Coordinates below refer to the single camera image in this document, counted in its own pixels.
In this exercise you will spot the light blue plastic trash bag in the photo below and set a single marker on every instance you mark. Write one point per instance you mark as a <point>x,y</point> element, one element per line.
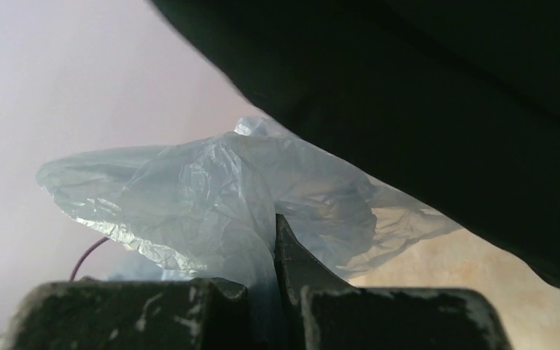
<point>208,208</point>

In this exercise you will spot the black printed t-shirt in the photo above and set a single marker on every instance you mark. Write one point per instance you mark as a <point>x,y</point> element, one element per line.
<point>456,103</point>

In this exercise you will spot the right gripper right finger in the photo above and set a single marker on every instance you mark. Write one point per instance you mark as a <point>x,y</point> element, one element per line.
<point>323,311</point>

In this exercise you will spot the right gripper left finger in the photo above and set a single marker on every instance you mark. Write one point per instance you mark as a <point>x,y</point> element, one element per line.
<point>146,315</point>

